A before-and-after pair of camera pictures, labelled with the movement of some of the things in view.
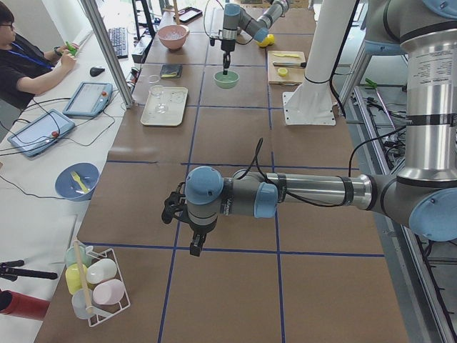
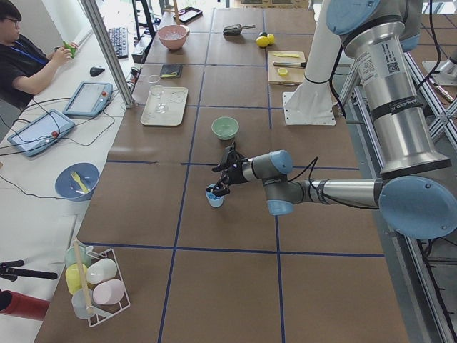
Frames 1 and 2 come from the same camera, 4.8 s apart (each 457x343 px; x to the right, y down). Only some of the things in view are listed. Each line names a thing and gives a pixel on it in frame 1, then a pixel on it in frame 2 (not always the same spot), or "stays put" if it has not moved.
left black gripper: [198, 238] to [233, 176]
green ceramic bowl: [226, 81] to [225, 128]
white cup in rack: [108, 292] stays put
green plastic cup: [69, 256] stays put
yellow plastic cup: [76, 276] stays put
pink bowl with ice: [173, 36] stays put
